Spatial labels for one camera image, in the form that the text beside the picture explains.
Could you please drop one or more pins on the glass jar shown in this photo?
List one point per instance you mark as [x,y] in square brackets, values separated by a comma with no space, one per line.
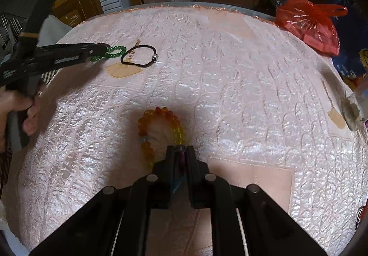
[355,103]

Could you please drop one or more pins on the blue shopping bag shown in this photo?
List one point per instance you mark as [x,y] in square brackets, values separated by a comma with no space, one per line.
[349,66]

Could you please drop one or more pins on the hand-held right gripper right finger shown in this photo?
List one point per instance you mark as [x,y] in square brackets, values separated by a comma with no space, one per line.
[190,158]

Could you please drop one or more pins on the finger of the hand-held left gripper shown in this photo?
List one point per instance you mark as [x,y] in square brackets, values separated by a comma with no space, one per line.
[80,50]

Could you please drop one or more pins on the red plastic bag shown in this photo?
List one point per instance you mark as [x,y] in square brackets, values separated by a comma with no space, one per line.
[313,23]

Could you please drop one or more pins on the white plastic chair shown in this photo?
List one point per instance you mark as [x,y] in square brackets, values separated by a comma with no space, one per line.
[53,29]

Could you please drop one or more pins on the person's left hand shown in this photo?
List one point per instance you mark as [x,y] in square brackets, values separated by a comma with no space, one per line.
[17,106]

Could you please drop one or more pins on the black plastic bag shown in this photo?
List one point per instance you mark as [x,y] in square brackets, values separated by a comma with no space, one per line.
[274,3]

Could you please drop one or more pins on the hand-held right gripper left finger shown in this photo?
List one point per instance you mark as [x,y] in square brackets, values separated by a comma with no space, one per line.
[172,158]

